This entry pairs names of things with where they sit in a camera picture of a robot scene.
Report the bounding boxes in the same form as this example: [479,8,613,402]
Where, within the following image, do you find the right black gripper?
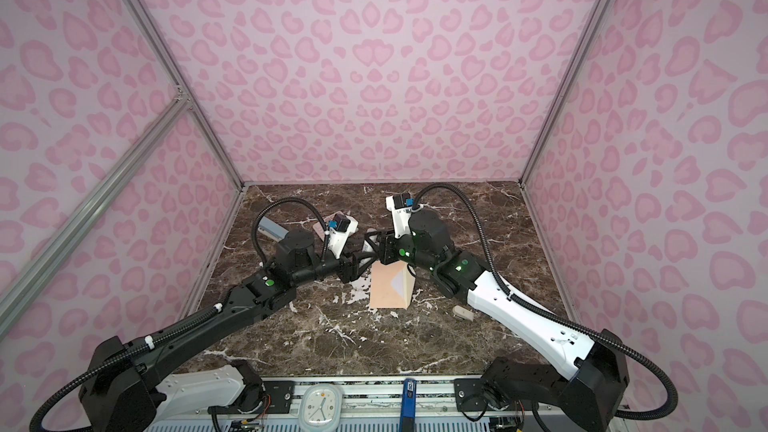
[362,226,439,272]

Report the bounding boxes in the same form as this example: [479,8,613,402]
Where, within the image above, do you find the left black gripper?
[293,237,377,290]

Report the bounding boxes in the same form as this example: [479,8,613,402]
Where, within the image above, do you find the peach paper envelope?
[369,262,415,309]

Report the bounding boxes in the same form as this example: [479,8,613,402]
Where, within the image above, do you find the green bordered floral letter card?
[390,268,415,300]

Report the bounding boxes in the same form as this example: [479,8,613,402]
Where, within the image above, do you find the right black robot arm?
[371,183,679,431]

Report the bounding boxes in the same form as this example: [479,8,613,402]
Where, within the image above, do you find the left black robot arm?
[29,197,376,431]

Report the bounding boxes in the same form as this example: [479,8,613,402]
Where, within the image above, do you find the pink calculator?
[312,215,334,238]

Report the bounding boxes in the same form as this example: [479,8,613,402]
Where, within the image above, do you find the grey blue stapler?
[258,217,288,242]

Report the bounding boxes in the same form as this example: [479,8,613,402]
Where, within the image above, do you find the small beige eraser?
[452,305,475,321]

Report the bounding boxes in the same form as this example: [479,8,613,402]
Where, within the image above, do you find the white analog clock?
[298,384,344,432]

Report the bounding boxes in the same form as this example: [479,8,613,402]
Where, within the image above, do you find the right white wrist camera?
[386,192,413,239]

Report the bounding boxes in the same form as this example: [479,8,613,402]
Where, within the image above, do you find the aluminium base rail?
[110,374,631,432]

